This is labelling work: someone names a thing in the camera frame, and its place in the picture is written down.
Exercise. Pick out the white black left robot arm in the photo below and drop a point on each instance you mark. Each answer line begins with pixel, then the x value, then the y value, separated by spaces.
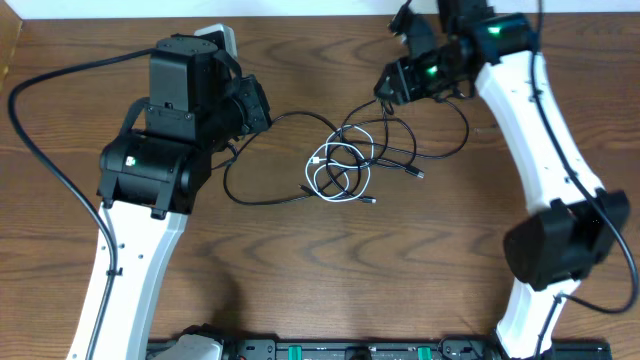
pixel 199 101

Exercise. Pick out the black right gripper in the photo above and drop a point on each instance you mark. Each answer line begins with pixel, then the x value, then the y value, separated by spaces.
pixel 405 87

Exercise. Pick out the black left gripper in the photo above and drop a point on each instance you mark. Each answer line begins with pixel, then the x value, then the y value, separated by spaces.
pixel 262 112

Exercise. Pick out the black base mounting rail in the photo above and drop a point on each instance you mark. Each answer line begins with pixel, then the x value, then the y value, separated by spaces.
pixel 199 347

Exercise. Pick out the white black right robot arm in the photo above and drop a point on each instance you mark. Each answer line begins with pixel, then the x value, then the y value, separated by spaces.
pixel 573 221

